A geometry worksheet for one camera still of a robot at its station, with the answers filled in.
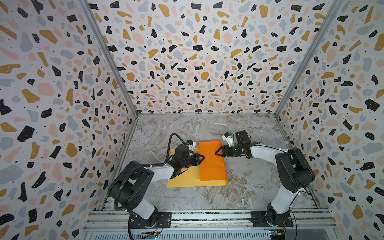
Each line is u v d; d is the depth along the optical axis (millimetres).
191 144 835
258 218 746
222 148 853
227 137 879
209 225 731
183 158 742
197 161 798
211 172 852
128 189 444
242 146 763
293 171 491
